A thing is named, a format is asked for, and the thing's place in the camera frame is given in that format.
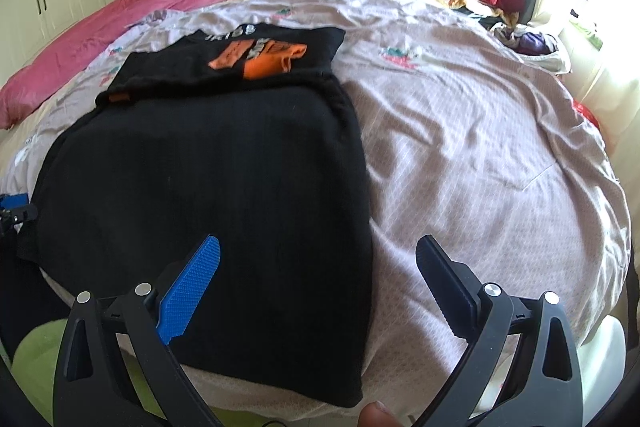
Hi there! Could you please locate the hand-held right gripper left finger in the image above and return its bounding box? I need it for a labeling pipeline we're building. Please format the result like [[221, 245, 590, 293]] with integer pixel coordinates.
[[52, 234, 223, 427]]

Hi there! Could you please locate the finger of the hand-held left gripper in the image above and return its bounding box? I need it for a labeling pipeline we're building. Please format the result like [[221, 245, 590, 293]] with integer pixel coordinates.
[[0, 193, 39, 235]]

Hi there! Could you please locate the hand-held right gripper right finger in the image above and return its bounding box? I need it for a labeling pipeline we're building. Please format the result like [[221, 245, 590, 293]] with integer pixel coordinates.
[[415, 234, 583, 427]]

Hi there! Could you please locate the black sweater with orange cuffs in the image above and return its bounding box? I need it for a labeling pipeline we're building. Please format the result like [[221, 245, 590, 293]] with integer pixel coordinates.
[[20, 24, 377, 410]]

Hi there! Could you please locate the white bag with clothes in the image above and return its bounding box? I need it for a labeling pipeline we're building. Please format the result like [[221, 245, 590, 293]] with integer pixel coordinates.
[[490, 22, 572, 74]]

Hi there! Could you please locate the person's right hand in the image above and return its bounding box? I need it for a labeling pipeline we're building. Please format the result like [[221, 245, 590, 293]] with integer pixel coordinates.
[[357, 400, 403, 427]]

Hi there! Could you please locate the pale pink floral blanket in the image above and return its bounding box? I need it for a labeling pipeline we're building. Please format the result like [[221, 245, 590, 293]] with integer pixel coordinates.
[[0, 0, 632, 418]]

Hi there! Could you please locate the yellow-green cloth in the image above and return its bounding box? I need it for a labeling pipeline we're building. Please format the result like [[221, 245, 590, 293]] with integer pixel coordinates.
[[11, 319, 166, 427]]

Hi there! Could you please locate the white stool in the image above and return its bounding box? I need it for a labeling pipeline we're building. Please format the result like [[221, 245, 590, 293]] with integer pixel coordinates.
[[574, 316, 630, 427]]

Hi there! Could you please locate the pink duvet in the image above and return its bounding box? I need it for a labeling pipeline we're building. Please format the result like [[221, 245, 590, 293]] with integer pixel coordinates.
[[0, 0, 289, 131]]

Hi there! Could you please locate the red plastic bag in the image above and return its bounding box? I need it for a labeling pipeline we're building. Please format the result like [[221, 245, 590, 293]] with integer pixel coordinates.
[[571, 100, 602, 128]]

